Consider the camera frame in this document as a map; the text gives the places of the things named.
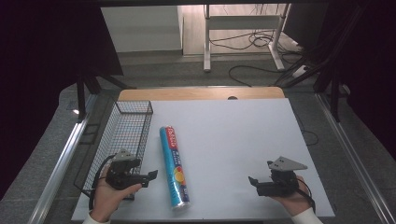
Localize black wire basket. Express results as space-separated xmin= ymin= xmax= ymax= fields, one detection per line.
xmin=74 ymin=100 xmax=154 ymax=201

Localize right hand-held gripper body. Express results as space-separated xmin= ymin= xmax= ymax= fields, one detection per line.
xmin=256 ymin=156 xmax=309 ymax=198

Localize aluminium rail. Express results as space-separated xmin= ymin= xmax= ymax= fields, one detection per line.
xmin=315 ymin=92 xmax=396 ymax=224
xmin=27 ymin=93 xmax=98 ymax=224

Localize white metal desk frame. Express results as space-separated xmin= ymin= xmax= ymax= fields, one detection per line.
xmin=203 ymin=3 xmax=292 ymax=74

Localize blue cling film roll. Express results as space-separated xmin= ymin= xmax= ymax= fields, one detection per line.
xmin=159 ymin=125 xmax=191 ymax=212

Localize thin black floor cable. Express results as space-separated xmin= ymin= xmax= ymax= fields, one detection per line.
xmin=293 ymin=112 xmax=319 ymax=147

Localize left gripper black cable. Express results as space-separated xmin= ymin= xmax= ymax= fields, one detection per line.
xmin=88 ymin=154 xmax=117 ymax=211

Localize person's left hand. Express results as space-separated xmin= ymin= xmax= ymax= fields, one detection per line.
xmin=89 ymin=166 xmax=143 ymax=223

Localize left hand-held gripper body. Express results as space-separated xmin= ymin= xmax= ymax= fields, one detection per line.
xmin=105 ymin=148 xmax=150 ymax=191

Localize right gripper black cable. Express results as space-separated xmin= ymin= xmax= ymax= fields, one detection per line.
xmin=296 ymin=178 xmax=317 ymax=215

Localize black curtain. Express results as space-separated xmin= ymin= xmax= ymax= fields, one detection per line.
xmin=0 ymin=0 xmax=124 ymax=200
xmin=282 ymin=0 xmax=396 ymax=162

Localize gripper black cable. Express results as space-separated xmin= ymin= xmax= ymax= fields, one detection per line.
xmin=296 ymin=178 xmax=317 ymax=215
xmin=88 ymin=154 xmax=117 ymax=211

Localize black floor cables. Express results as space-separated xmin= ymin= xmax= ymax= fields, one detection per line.
xmin=208 ymin=29 xmax=307 ymax=88

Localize black stand legs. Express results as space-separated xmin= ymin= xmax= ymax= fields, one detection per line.
xmin=76 ymin=72 xmax=136 ymax=123
xmin=312 ymin=66 xmax=351 ymax=123

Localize white table mat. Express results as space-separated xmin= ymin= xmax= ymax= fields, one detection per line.
xmin=71 ymin=98 xmax=336 ymax=222

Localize white power strip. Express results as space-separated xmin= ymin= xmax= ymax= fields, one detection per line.
xmin=291 ymin=64 xmax=308 ymax=78

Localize person's right hand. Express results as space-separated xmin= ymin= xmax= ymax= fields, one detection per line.
xmin=270 ymin=175 xmax=313 ymax=217

